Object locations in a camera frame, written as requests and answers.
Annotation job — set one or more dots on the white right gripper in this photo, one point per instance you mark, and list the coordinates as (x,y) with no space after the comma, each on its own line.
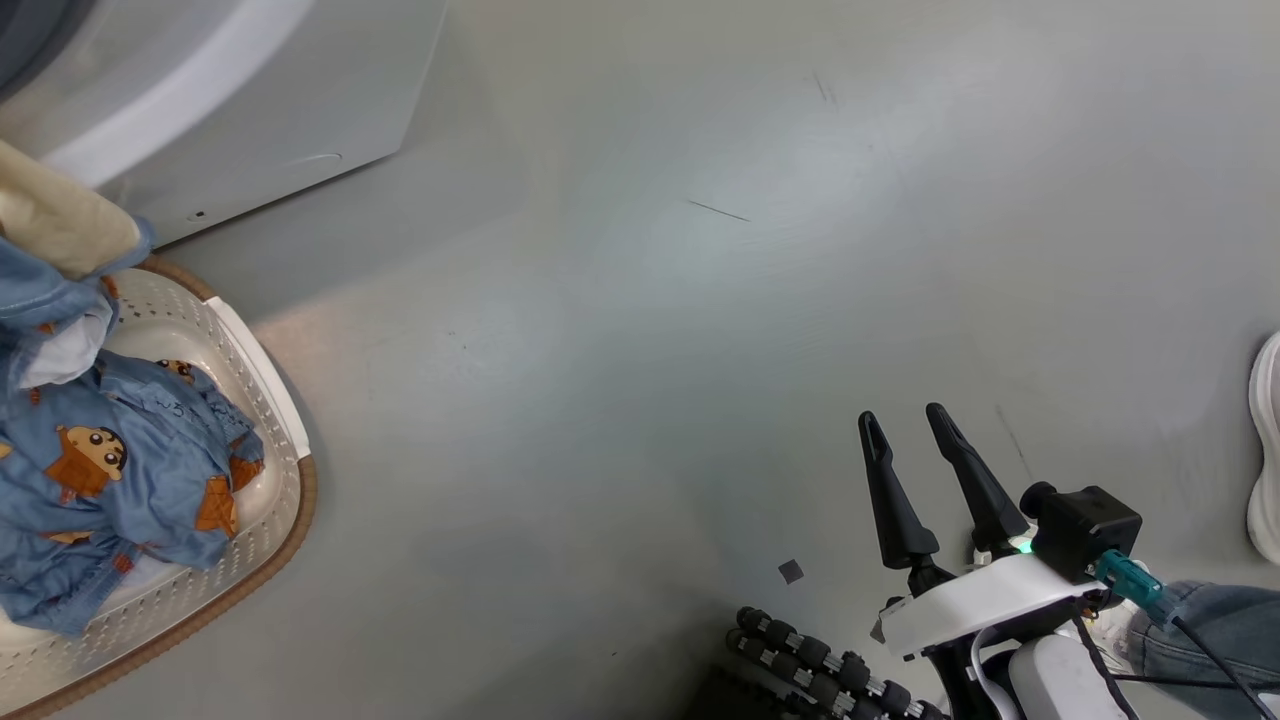
(980,600)

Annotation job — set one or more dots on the light blue cartoon print garment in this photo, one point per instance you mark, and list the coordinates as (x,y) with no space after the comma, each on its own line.
(150,470)

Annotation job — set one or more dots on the orange and cream garment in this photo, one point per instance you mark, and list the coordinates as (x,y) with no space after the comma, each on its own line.
(60,230)

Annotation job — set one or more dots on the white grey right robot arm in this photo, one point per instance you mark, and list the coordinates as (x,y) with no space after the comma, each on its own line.
(1060,685)

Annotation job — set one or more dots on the white front-load washing machine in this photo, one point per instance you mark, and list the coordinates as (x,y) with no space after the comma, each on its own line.
(300,90)

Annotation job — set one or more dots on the small grey floor tape square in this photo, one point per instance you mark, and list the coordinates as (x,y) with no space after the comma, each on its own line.
(791,571)

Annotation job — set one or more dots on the black segmented flexible tripod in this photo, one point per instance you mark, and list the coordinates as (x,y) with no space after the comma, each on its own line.
(820,660)

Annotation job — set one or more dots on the blue jeans leg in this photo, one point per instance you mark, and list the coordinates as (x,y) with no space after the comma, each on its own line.
(1220,630)

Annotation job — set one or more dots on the white sneaker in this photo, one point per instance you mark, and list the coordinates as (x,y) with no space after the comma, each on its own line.
(1268,450)

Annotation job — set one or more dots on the white perforated laundry basket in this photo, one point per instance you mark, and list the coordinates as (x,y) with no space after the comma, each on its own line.
(260,420)

